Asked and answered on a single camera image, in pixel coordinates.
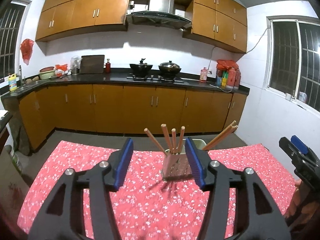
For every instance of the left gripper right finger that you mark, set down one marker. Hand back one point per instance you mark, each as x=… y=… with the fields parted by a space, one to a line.
x=257 y=215

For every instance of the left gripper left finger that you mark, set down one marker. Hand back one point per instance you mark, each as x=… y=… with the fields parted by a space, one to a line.
x=61 y=215

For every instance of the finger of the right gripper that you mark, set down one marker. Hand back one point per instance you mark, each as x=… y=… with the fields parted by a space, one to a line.
x=291 y=149
x=303 y=149

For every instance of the white cup on sill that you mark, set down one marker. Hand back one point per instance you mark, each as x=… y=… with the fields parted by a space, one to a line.
x=288 y=97

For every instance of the right window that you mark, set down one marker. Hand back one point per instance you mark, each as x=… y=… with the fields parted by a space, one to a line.
x=294 y=67

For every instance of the window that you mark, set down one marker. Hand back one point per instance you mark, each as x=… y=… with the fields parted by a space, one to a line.
x=12 y=22
x=294 y=67

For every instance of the red floral tablecloth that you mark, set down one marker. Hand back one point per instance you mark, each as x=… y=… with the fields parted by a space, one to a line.
x=146 y=206

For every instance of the beige perforated utensil holder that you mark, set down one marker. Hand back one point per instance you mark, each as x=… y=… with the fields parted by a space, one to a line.
x=176 y=166

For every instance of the pink bottle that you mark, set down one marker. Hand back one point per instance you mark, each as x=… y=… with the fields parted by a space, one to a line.
x=203 y=74

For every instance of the lower wooden cabinets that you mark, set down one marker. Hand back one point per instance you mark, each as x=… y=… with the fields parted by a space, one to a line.
x=119 y=109

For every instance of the green basin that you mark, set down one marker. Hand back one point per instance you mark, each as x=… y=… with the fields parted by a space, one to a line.
x=46 y=73

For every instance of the black countertop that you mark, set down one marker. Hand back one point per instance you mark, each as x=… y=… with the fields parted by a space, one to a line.
x=121 y=76

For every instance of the yellow detergent bottle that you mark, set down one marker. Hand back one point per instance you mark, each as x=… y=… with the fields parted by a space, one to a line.
x=12 y=80

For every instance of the red bag on counter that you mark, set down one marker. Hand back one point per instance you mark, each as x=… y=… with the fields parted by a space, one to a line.
x=60 y=70

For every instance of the black wok with lid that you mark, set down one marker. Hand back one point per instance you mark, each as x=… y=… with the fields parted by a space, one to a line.
x=169 y=70

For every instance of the dark cutting board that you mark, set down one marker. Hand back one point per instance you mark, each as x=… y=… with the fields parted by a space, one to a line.
x=92 y=64

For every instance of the red sauce bottle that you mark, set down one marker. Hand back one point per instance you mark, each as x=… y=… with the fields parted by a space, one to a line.
x=108 y=66

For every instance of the steel range hood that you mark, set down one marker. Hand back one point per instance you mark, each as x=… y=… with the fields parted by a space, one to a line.
x=160 y=13

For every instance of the left window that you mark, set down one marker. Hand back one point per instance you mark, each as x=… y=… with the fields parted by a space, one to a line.
x=12 y=22

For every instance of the black wok with handle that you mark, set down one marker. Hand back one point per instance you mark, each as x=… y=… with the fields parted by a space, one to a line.
x=140 y=69

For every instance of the red plastic bag on wall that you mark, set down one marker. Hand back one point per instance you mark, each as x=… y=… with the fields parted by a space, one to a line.
x=26 y=49

